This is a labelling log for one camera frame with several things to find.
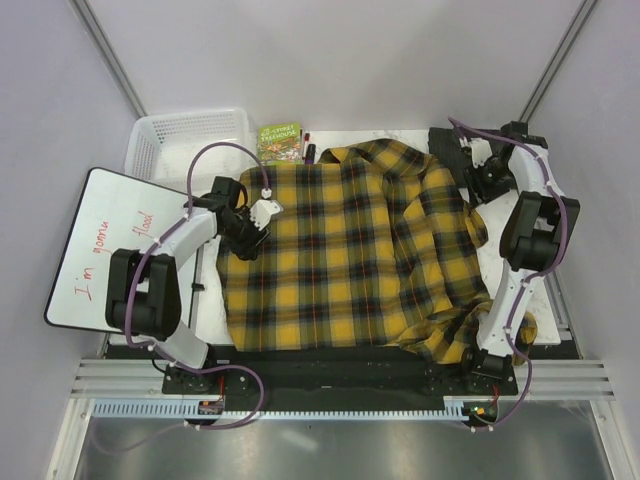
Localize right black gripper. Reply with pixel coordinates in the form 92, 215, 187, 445
461, 159, 513, 211

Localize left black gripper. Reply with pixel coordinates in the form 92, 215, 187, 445
219, 209, 271, 262

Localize yellow plaid long sleeve shirt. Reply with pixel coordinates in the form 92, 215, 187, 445
215, 139, 540, 365

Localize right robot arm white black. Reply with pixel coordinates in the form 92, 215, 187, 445
452, 121, 581, 394

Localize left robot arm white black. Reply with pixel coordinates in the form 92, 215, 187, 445
105, 177, 284, 393

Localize folded dark striped shirt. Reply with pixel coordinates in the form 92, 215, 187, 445
427, 127, 472, 182

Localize green treehouse book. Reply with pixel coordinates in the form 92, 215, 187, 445
257, 122, 302, 165

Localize purple highlighter marker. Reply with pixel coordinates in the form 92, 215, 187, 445
304, 143, 316, 165

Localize white plastic basket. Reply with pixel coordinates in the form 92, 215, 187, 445
124, 108, 256, 194

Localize red capped marker pen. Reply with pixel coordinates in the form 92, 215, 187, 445
301, 132, 310, 163

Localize whiteboard with red writing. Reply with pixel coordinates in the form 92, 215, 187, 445
44, 168, 187, 334

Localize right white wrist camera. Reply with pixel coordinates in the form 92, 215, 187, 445
459, 137, 493, 168

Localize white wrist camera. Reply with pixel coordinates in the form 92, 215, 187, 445
249, 199, 284, 231
459, 137, 493, 168

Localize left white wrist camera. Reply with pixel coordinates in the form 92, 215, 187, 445
249, 199, 284, 231

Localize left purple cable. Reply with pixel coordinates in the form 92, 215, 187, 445
122, 142, 274, 351

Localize white slotted cable duct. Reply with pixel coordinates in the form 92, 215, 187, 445
91, 397, 468, 421

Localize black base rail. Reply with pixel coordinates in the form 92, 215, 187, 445
104, 343, 531, 414

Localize right aluminium corner post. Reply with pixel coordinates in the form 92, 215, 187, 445
519, 0, 600, 127

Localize aluminium corner post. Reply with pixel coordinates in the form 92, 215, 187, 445
69, 0, 147, 118
519, 0, 600, 127

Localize left aluminium corner post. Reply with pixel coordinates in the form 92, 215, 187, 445
69, 0, 147, 118

